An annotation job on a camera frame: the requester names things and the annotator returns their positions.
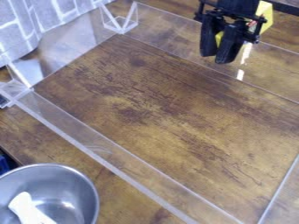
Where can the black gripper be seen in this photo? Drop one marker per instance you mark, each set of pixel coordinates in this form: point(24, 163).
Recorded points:
point(212, 24)

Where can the yellow butter box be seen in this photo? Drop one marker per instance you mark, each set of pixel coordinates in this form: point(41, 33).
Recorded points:
point(266, 14)

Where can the grey brick pattern cloth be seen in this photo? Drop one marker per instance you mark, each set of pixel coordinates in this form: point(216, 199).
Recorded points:
point(25, 19)

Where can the steel bowl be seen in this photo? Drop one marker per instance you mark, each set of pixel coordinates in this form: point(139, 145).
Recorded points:
point(63, 193)

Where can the blue object at edge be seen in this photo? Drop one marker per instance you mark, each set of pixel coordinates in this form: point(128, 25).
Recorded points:
point(4, 166)

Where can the clear acrylic enclosure wall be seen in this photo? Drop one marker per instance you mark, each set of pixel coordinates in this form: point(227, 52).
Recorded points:
point(187, 142)

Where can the white handle in bowl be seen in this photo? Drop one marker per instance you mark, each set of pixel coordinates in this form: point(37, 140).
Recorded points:
point(24, 209)

